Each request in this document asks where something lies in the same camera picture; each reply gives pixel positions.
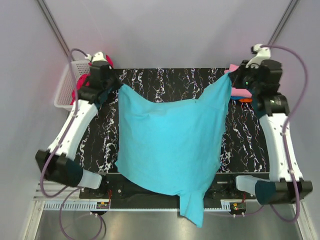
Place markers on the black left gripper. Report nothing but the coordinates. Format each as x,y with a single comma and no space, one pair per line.
118,83

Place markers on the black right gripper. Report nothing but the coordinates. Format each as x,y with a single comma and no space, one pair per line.
235,75

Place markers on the cyan t shirt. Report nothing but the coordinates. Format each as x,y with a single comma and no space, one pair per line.
174,148

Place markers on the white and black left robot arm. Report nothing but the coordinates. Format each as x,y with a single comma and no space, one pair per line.
57,162

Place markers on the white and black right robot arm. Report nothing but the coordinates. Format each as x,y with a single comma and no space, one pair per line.
286,184

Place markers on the pink folded t shirt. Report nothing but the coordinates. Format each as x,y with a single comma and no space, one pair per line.
236,91

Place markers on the blue folded t shirt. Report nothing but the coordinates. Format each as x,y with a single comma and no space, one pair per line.
236,98

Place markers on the orange folded t shirt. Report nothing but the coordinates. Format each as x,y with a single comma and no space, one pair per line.
245,100

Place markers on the red t shirt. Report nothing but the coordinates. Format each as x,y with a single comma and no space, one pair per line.
82,79

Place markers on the white plastic basket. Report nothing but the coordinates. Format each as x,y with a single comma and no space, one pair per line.
65,87

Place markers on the black marbled table mat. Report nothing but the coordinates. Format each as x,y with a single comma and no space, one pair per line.
243,148

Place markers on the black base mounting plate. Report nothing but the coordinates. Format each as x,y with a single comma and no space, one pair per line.
126,195

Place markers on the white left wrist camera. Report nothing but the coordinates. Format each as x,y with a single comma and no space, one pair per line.
97,57

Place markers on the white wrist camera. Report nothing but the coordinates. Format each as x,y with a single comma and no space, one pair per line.
260,54
97,57

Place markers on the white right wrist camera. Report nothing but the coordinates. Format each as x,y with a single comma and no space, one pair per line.
260,54

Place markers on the white slotted cable duct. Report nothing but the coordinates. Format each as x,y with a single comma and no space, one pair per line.
77,205

